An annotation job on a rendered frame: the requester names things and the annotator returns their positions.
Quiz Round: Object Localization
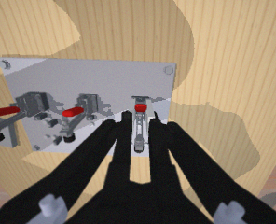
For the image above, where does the grey metal fixture plate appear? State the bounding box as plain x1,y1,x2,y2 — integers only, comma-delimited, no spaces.
0,57,176,153

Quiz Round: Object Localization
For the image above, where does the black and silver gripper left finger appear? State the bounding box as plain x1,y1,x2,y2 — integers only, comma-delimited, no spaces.
0,99,135,224

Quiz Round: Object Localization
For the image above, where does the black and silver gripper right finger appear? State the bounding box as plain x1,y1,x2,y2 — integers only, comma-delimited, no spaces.
145,100,276,224

